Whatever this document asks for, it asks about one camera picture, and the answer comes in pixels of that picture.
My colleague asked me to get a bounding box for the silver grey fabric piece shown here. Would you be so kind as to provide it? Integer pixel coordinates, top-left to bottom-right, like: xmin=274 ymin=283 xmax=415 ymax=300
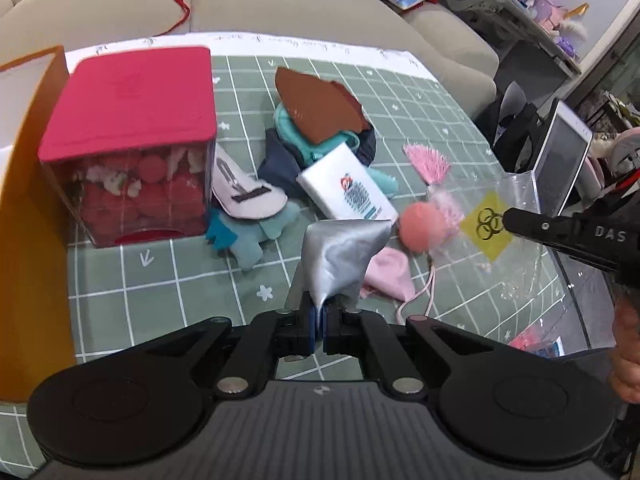
xmin=284 ymin=219 xmax=393 ymax=313

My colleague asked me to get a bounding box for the clear biohazard plastic bag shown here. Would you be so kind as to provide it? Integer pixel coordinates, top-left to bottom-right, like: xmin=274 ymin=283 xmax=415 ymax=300
xmin=428 ymin=172 xmax=567 ymax=358

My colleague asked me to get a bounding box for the pink round ball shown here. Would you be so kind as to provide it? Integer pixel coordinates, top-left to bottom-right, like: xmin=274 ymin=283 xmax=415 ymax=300
xmin=398 ymin=203 xmax=449 ymax=252

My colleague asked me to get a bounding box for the person's right hand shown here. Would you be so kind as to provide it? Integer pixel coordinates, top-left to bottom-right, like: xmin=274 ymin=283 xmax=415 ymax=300
xmin=610 ymin=296 xmax=640 ymax=404

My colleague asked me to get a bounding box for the light pink fabric piece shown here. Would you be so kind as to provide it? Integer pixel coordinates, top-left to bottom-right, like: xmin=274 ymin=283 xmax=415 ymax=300
xmin=359 ymin=247 xmax=436 ymax=324

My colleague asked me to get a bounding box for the white tablet device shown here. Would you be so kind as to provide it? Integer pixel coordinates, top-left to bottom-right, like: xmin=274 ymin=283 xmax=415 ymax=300
xmin=533 ymin=100 xmax=593 ymax=217

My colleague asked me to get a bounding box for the teal felt cutout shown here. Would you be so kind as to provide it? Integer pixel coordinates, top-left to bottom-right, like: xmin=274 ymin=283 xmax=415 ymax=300
xmin=205 ymin=202 xmax=300 ymax=271

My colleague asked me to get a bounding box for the white tissue pack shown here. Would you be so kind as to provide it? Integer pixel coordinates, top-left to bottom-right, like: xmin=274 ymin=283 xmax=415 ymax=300
xmin=296 ymin=143 xmax=399 ymax=222

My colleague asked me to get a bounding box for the green grid tablecloth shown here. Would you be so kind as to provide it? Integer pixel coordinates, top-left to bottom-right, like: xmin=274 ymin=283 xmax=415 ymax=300
xmin=0 ymin=31 xmax=572 ymax=478

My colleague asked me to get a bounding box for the navy blue fabric band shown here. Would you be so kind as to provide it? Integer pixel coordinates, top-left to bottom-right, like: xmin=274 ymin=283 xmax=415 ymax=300
xmin=257 ymin=127 xmax=376 ymax=200

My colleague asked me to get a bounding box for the teal fabric piece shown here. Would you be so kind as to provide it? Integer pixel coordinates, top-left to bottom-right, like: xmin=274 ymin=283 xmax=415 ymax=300
xmin=258 ymin=103 xmax=399 ymax=198

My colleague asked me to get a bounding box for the pink tassel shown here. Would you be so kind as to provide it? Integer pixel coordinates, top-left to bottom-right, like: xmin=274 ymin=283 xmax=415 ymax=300
xmin=402 ymin=144 xmax=451 ymax=185

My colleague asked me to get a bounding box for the brown felt piece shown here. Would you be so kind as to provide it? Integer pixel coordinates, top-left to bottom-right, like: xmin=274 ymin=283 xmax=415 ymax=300
xmin=274 ymin=66 xmax=371 ymax=145

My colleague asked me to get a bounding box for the red lidded clear box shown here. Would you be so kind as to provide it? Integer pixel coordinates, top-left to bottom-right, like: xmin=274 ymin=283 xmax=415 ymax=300
xmin=38 ymin=47 xmax=217 ymax=248

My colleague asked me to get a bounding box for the cluttered side shelf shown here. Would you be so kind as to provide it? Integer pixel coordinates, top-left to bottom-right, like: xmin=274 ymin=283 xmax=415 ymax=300
xmin=439 ymin=0 xmax=601 ymax=79

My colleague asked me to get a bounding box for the beige sofa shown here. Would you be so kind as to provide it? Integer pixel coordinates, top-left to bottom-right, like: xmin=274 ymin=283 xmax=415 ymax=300
xmin=1 ymin=0 xmax=499 ymax=117

